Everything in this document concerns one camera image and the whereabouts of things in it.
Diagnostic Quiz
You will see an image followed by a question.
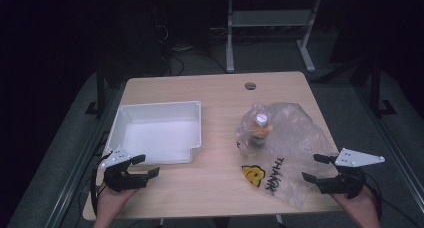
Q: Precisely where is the person's left hand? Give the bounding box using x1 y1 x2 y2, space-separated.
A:
94 187 139 222

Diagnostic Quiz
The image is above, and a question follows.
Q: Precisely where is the white plastic tray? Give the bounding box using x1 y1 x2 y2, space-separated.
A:
104 100 203 166

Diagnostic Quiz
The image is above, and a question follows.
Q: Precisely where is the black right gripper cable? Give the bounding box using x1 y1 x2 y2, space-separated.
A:
363 176 384 221

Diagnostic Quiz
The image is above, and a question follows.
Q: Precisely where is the clear printed plastic bag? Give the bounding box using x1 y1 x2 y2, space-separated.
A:
234 101 339 211

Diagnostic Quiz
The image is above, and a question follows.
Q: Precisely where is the black metal stand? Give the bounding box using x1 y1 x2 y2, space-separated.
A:
369 56 398 116
84 71 108 116

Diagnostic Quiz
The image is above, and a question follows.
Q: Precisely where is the tangle of floor cables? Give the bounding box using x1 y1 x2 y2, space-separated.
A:
156 22 229 76

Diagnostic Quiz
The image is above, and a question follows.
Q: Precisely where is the grey metal desk frame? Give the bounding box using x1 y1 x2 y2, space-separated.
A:
225 0 323 74

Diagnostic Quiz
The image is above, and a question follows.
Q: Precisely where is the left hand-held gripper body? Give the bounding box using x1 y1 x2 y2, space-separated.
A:
100 145 150 193

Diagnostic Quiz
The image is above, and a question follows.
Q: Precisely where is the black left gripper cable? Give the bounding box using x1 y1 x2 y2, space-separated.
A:
89 154 111 217

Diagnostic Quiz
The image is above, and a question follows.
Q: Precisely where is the orange drink bottle white cap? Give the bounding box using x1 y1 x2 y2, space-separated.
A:
249 111 272 149

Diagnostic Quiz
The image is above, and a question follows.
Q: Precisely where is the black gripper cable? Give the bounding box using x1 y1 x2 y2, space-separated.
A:
363 176 384 221
89 154 111 217

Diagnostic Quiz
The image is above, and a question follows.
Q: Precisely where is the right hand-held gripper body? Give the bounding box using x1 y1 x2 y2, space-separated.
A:
319 147 386 200

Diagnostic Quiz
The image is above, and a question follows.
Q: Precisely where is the person's right hand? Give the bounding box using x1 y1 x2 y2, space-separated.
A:
331 188 381 227

